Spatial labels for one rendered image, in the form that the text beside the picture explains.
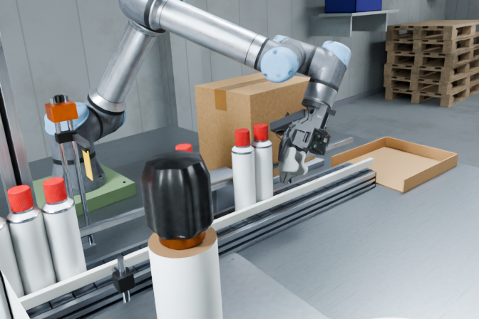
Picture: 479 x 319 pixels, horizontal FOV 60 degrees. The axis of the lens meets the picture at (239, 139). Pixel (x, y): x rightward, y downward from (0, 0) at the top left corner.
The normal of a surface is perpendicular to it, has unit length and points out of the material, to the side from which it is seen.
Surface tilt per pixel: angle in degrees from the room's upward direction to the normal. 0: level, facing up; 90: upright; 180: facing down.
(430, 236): 0
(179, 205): 90
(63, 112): 90
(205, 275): 90
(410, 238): 0
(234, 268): 0
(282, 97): 90
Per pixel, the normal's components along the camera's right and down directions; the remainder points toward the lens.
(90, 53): 0.69, 0.19
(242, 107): -0.72, 0.25
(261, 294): -0.04, -0.95
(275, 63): -0.29, 0.33
